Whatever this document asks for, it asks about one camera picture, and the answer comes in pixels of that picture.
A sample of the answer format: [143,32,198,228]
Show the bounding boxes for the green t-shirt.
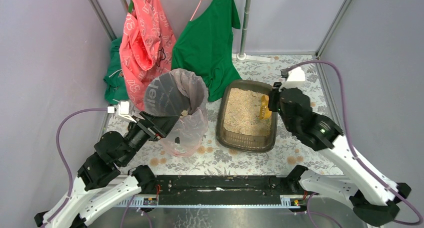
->
[171,0,241,102]

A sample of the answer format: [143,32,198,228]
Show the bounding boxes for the yellow litter scoop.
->
[258,95,273,120]

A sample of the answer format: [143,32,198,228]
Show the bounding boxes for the pink patterned garment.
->
[119,0,176,110]

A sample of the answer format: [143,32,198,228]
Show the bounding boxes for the clothes rack pole with base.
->
[231,0,275,64]

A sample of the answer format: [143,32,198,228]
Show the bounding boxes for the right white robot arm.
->
[268,82,411,227]

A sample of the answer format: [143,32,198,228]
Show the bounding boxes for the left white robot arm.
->
[34,111,179,228]

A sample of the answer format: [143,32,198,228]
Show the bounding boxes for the dark green garment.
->
[103,37,129,105]

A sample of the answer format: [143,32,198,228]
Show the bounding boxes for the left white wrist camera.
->
[115,101,136,123]

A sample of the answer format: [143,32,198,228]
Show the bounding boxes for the trash bin with plastic liner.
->
[143,68,209,157]

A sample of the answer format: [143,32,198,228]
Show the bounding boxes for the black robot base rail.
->
[135,174,307,206]

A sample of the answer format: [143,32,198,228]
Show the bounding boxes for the grey litter box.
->
[216,80,279,153]

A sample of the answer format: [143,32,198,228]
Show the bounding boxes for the pink clothes hanger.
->
[190,0,204,21]

